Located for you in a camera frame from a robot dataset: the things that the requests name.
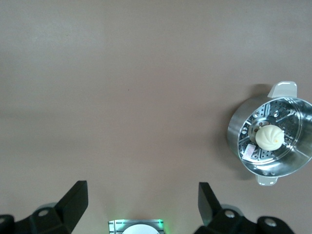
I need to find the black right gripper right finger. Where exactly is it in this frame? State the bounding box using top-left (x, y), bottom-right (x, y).
top-left (195, 182), bottom-right (299, 234)

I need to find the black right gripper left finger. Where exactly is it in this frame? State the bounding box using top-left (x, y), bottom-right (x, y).
top-left (0, 180), bottom-right (89, 234)

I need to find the steel steamer pot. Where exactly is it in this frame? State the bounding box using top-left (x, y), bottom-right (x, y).
top-left (227, 81), bottom-right (312, 187)

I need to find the white red label sticker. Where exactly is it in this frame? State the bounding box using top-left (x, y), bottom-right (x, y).
top-left (244, 143), bottom-right (257, 159)

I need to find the white steamed bun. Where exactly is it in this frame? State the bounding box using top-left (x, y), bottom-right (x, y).
top-left (254, 124), bottom-right (285, 151)

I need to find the perforated steel steamer basket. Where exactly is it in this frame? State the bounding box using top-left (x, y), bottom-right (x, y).
top-left (240, 99), bottom-right (305, 164)

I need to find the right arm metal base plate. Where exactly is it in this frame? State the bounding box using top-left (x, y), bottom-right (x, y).
top-left (108, 219), bottom-right (164, 234)

